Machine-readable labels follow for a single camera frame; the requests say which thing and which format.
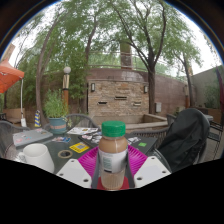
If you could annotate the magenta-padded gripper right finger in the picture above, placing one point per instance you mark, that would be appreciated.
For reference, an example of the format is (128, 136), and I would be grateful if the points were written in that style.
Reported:
(151, 171)

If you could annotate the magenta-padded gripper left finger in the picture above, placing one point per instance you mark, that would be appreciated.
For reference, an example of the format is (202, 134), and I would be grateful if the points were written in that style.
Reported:
(75, 173)

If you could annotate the green-capped brown drink bottle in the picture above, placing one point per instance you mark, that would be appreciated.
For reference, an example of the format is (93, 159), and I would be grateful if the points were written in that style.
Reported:
(113, 156)

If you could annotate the brown tape roll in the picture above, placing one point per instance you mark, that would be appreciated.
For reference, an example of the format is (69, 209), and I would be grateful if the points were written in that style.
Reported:
(59, 154)

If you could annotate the yellow square sticker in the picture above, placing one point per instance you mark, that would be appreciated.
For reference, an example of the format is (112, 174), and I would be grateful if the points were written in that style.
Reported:
(79, 147)

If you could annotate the colourful sticker sheet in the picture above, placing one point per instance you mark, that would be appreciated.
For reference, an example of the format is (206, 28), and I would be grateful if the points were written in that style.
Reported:
(61, 139)

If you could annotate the white ceramic mug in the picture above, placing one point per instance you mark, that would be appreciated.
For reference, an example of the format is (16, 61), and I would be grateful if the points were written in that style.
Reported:
(38, 158)

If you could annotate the white printed booklet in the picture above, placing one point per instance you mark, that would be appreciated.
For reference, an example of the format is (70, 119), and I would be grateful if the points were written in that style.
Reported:
(81, 130)

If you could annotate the black jacket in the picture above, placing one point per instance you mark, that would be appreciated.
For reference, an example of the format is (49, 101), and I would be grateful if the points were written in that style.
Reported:
(183, 136)

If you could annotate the grey laptop with stickers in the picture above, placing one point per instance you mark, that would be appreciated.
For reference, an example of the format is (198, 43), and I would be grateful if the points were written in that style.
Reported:
(31, 137)

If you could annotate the blue yellow striped cone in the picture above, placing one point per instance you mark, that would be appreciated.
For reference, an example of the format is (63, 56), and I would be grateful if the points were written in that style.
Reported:
(37, 119)

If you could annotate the green plant in blue pot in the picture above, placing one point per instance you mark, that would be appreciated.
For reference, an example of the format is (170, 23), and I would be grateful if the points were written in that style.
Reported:
(55, 106)

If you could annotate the dark metal patio chair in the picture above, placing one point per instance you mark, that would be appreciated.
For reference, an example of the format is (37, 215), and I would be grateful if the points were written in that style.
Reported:
(216, 130)

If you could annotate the forked dark-trunk tree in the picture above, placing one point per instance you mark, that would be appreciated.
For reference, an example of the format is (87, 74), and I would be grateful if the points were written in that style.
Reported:
(151, 90)

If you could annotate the slanting thin-trunk tree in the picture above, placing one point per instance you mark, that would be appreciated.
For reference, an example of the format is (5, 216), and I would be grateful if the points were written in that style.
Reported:
(39, 83)

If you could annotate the orange canopy on white pole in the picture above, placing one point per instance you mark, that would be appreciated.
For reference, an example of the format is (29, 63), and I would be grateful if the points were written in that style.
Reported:
(8, 75)

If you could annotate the grey wall utility box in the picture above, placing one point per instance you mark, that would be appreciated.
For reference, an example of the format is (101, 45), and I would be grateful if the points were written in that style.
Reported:
(158, 107)

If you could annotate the wall lamp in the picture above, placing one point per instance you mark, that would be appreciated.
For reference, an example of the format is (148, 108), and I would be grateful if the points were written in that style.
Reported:
(93, 87)
(145, 89)

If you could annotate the globe-topped wooden lamp post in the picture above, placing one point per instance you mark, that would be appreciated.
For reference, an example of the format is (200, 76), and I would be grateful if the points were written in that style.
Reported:
(66, 90)

